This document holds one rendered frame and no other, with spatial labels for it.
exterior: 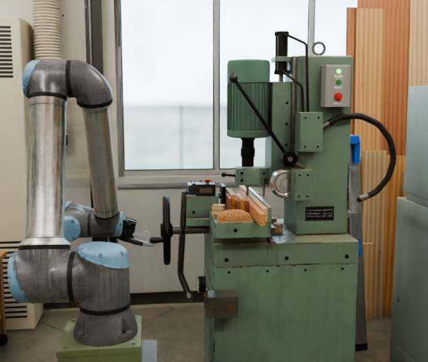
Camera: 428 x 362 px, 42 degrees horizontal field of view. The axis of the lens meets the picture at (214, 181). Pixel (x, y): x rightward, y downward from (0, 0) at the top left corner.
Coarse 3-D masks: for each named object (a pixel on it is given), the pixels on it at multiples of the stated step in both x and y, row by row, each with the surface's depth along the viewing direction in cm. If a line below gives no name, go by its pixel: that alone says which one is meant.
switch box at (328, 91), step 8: (328, 72) 212; (344, 72) 213; (328, 80) 213; (344, 80) 213; (328, 88) 213; (336, 88) 213; (344, 88) 214; (328, 96) 213; (344, 96) 214; (320, 104) 219; (328, 104) 214; (336, 104) 214; (344, 104) 214
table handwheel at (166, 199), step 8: (168, 200) 225; (168, 208) 221; (168, 216) 219; (160, 224) 232; (168, 224) 218; (168, 232) 218; (176, 232) 231; (192, 232) 232; (200, 232) 232; (168, 240) 218; (168, 248) 219; (168, 256) 221; (168, 264) 228
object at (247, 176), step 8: (240, 168) 228; (248, 168) 228; (256, 168) 229; (264, 168) 229; (240, 176) 228; (248, 176) 229; (256, 176) 229; (240, 184) 229; (248, 184) 229; (256, 184) 230
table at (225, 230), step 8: (216, 216) 216; (192, 224) 225; (200, 224) 225; (208, 224) 226; (216, 224) 205; (224, 224) 205; (232, 224) 205; (240, 224) 205; (248, 224) 206; (256, 224) 206; (216, 232) 205; (224, 232) 205; (232, 232) 206; (240, 232) 206; (248, 232) 206; (256, 232) 206; (264, 232) 207
